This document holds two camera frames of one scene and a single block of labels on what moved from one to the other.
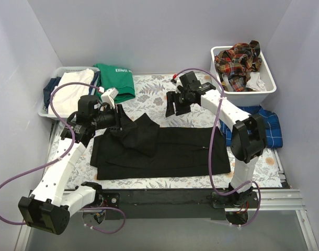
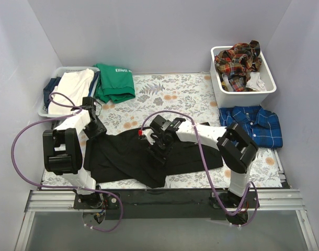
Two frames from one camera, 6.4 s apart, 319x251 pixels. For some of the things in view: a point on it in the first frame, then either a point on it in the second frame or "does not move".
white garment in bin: (255, 82) does not move
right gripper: (178, 99) -> (158, 150)
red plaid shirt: (237, 64) does not move
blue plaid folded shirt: (273, 135) does not move
